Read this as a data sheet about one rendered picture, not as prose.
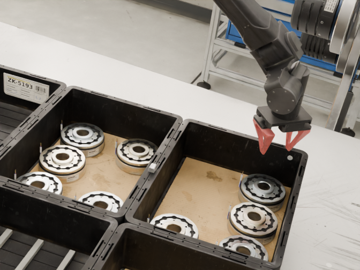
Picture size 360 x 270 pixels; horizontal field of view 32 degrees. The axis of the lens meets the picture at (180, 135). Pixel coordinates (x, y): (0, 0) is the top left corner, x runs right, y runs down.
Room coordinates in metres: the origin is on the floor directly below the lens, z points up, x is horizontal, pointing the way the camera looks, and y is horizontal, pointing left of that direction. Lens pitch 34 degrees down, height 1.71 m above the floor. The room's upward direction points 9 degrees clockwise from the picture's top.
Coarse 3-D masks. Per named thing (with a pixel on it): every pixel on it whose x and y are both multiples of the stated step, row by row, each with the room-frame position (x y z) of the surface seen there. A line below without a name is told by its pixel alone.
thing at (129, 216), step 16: (208, 128) 1.22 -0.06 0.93; (224, 128) 1.22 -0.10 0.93; (176, 144) 1.13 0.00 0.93; (272, 144) 1.19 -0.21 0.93; (160, 160) 1.06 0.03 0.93; (304, 160) 1.14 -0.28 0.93; (144, 192) 0.96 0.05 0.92; (288, 208) 0.97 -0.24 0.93; (144, 224) 0.85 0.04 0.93; (288, 224) 0.92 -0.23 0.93; (192, 240) 0.83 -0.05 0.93; (240, 256) 0.81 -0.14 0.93
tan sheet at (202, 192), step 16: (192, 160) 1.21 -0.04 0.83; (176, 176) 1.14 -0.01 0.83; (192, 176) 1.15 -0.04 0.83; (208, 176) 1.16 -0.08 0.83; (224, 176) 1.17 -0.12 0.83; (240, 176) 1.18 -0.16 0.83; (176, 192) 1.08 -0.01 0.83; (192, 192) 1.09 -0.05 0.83; (208, 192) 1.10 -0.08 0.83; (224, 192) 1.11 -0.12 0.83; (288, 192) 1.15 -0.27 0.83; (160, 208) 1.02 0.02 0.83; (176, 208) 1.03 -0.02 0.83; (192, 208) 1.04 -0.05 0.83; (208, 208) 1.05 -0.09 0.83; (224, 208) 1.05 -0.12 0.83; (208, 224) 0.99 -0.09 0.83; (224, 224) 1.00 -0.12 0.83; (208, 240) 0.95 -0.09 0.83; (272, 256) 0.93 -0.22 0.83
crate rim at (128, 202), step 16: (64, 96) 1.25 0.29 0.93; (96, 96) 1.28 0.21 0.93; (112, 96) 1.28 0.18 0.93; (48, 112) 1.17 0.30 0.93; (160, 112) 1.24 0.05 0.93; (32, 128) 1.10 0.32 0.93; (176, 128) 1.19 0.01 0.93; (16, 144) 1.03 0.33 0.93; (0, 160) 0.97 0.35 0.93; (0, 176) 0.92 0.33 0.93; (144, 176) 0.99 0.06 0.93; (48, 192) 0.90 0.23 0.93; (96, 208) 0.88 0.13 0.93; (128, 208) 0.89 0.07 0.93
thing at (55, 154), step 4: (56, 152) 1.11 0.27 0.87; (60, 152) 1.11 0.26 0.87; (64, 152) 1.12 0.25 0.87; (68, 152) 1.12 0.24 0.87; (52, 156) 1.09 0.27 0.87; (56, 156) 1.10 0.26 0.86; (68, 156) 1.11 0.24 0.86; (72, 156) 1.10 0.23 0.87; (52, 160) 1.08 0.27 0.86; (56, 160) 1.08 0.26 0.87; (60, 160) 1.08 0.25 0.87; (68, 160) 1.09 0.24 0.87; (72, 160) 1.10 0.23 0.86; (64, 164) 1.08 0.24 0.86
